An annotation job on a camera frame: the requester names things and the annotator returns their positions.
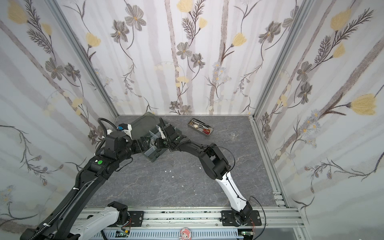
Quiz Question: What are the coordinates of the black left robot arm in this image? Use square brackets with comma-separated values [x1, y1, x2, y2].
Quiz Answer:
[20, 118, 151, 240]

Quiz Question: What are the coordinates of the pink figurine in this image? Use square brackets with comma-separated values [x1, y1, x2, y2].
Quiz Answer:
[179, 228, 192, 240]

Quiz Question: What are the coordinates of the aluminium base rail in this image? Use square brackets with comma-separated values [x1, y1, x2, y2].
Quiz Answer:
[74, 206, 307, 240]

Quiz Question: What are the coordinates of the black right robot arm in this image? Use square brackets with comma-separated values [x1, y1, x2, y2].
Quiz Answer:
[155, 118, 267, 227]

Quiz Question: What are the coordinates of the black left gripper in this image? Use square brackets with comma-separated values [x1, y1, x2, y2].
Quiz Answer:
[116, 136, 152, 164]

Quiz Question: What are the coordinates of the green compartment organizer box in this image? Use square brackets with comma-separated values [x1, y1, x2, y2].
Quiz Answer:
[130, 113, 167, 162]

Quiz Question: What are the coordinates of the clear plastic measuring beaker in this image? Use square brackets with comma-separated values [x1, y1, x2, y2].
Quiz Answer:
[230, 132, 238, 141]

